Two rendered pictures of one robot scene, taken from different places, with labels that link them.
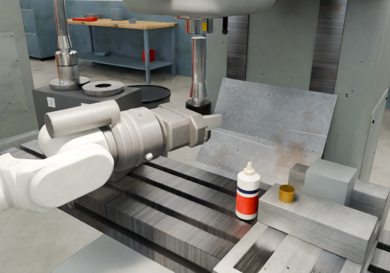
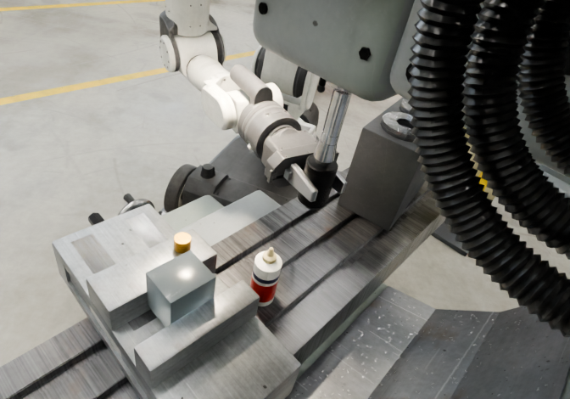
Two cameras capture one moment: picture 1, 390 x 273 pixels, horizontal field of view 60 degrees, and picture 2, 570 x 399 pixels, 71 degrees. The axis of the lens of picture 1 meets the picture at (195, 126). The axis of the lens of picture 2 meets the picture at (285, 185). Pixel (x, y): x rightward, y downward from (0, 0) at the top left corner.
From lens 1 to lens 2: 75 cm
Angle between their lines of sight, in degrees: 78
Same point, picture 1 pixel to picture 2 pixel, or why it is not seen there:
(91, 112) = (245, 81)
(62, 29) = not seen: hidden behind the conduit
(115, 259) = not seen: hidden behind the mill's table
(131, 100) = (397, 153)
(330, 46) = not seen: outside the picture
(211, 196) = (303, 274)
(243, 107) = (526, 335)
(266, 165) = (405, 388)
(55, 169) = (205, 90)
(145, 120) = (262, 119)
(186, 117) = (282, 149)
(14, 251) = (460, 279)
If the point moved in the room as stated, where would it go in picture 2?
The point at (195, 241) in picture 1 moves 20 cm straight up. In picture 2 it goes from (227, 242) to (239, 147)
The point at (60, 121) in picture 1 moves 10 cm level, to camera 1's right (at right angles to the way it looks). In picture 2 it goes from (234, 71) to (218, 94)
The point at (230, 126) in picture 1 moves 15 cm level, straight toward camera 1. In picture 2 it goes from (493, 333) to (394, 301)
